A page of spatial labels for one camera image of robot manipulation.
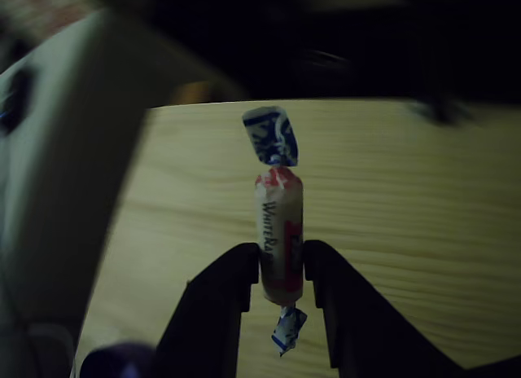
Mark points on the white candy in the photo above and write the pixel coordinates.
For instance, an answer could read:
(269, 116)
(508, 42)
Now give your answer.
(277, 219)

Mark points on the purple plastic bowl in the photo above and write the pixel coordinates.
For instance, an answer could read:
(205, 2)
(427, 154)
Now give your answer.
(118, 363)

